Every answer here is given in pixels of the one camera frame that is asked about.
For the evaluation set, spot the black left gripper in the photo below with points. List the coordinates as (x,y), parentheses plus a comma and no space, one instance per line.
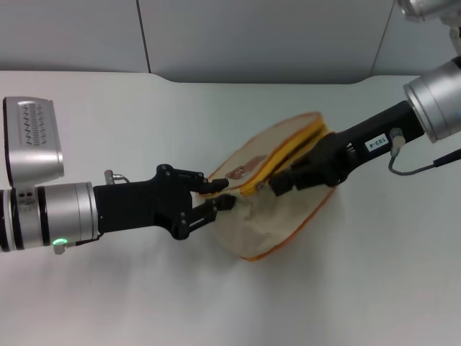
(144,205)

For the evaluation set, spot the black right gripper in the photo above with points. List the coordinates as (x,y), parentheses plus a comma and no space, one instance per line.
(353,144)

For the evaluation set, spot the silver metal zipper pull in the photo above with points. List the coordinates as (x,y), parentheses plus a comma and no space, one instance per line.
(260,186)

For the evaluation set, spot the beige food bag yellow zipper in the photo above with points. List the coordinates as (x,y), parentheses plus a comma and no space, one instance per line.
(273,223)

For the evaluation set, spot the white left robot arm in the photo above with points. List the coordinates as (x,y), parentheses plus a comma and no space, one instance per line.
(65,212)

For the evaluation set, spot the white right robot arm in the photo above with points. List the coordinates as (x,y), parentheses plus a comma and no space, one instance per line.
(436,104)

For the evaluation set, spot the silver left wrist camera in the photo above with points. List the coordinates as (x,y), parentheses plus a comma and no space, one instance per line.
(32,137)

